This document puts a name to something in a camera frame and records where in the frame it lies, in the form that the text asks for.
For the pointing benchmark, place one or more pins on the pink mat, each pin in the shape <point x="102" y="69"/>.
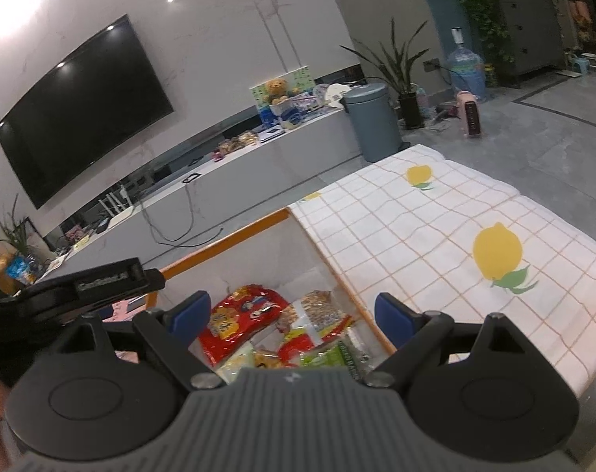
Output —
<point x="126" y="310"/>

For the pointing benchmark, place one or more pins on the black wall television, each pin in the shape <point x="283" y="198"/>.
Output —
<point x="81" y="113"/>

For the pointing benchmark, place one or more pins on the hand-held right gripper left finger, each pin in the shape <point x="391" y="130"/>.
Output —
<point x="189" y="317"/>

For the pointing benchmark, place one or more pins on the dark grey cabinet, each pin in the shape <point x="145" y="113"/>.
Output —
<point x="529" y="19"/>

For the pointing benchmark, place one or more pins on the lemon print checked tablecloth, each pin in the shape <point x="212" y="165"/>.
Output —
<point x="426" y="236"/>

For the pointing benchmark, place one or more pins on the small green leafy plant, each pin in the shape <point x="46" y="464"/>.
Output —
<point x="15" y="231"/>

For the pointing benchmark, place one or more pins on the teddy bear toy box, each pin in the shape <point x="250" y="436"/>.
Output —
<point x="281" y="101"/>

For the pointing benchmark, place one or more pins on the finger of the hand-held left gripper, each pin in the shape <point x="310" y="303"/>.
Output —
<point x="154" y="279"/>

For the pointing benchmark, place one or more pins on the blue snack bags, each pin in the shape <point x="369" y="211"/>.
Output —
<point x="20" y="270"/>

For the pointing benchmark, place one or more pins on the red and white snack packet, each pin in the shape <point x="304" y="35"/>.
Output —
<point x="298" y="346"/>

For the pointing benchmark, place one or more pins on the pink space heater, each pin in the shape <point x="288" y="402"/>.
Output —
<point x="471" y="115"/>

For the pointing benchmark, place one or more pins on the yellow and white snack packet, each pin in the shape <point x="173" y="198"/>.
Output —
<point x="251" y="361"/>

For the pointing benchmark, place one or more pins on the blue water bottle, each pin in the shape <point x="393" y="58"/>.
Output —
<point x="468" y="71"/>

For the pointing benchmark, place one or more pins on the orange cardboard box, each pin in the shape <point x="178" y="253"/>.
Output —
<point x="258" y="255"/>

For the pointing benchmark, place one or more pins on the grey television console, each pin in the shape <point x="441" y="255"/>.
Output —
<point x="258" y="172"/>

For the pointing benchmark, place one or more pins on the pile of snacks on console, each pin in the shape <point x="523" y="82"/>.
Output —
<point x="239" y="143"/>

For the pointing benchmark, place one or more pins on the green raisin packet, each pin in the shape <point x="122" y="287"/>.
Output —
<point x="335" y="356"/>

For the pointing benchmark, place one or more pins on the clear packet of peanuts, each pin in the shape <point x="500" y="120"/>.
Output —
<point x="320" y="309"/>

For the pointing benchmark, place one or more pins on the white round fan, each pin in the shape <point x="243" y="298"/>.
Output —
<point x="332" y="94"/>

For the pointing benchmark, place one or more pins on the white step stool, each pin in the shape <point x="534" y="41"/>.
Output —
<point x="586" y="61"/>

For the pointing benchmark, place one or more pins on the yellow bag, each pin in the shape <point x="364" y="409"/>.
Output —
<point x="0" y="275"/>

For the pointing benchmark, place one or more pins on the long leaf potted plant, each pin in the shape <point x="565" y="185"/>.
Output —
<point x="401" y="73"/>

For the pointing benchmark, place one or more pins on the grey blue trash can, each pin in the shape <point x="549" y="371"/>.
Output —
<point x="374" y="123"/>

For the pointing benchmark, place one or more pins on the white router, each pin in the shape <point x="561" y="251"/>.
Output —
<point x="118" y="214"/>

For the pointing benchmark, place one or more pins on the climbing green plant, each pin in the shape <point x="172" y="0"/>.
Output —
<point x="475" y="5"/>

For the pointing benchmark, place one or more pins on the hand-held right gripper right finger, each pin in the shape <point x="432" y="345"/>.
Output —
<point x="394" y="319"/>

